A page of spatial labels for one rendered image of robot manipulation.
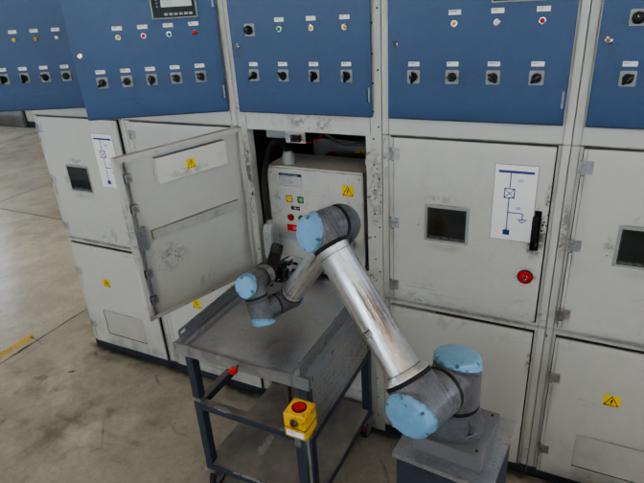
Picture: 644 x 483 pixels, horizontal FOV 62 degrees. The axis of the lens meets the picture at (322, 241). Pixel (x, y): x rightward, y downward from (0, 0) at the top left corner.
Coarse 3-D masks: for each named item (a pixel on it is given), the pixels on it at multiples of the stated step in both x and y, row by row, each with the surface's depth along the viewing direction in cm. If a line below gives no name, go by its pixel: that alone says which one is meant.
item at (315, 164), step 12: (300, 156) 263; (312, 156) 262; (324, 156) 261; (336, 156) 260; (300, 168) 246; (312, 168) 244; (324, 168) 244; (336, 168) 243; (348, 168) 242; (360, 168) 241
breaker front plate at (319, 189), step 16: (272, 176) 254; (304, 176) 246; (320, 176) 243; (336, 176) 239; (352, 176) 236; (272, 192) 258; (288, 192) 254; (304, 192) 250; (320, 192) 246; (336, 192) 242; (272, 208) 262; (288, 208) 258; (304, 208) 254; (320, 208) 250; (288, 240) 265; (304, 256) 265
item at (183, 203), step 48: (192, 144) 232; (240, 144) 247; (144, 192) 222; (192, 192) 239; (240, 192) 258; (144, 240) 225; (192, 240) 245; (240, 240) 266; (144, 288) 230; (192, 288) 252
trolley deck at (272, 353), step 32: (320, 288) 254; (224, 320) 233; (288, 320) 231; (320, 320) 229; (352, 320) 227; (192, 352) 218; (224, 352) 213; (256, 352) 211; (288, 352) 210; (288, 384) 200
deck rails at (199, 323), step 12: (228, 288) 245; (216, 300) 237; (228, 300) 246; (204, 312) 231; (216, 312) 238; (348, 312) 231; (192, 324) 224; (204, 324) 231; (336, 324) 221; (180, 336) 218; (192, 336) 223; (324, 336) 211; (312, 348) 202; (324, 348) 211; (300, 360) 194; (312, 360) 204; (300, 372) 195
